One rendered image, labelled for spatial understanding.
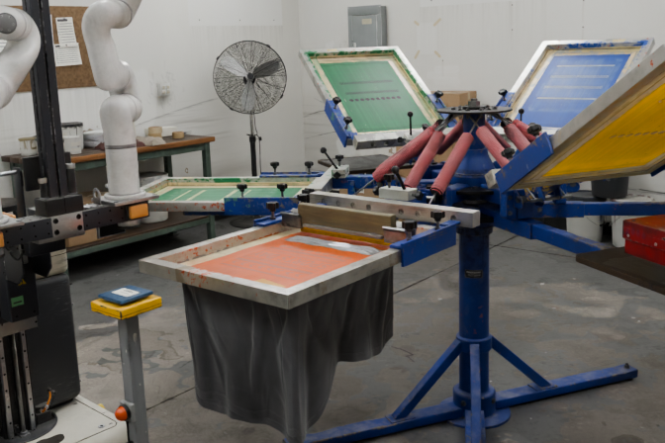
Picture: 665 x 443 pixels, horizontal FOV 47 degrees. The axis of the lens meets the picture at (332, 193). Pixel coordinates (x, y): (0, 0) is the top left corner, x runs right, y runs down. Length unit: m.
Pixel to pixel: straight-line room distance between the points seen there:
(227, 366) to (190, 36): 5.02
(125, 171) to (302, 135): 5.72
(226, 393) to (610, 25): 4.78
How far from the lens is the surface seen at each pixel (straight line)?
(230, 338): 2.24
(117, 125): 2.43
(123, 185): 2.45
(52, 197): 2.38
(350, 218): 2.46
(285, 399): 2.16
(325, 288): 1.99
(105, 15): 2.41
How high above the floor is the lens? 1.58
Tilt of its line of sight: 11 degrees down
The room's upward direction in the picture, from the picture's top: 2 degrees counter-clockwise
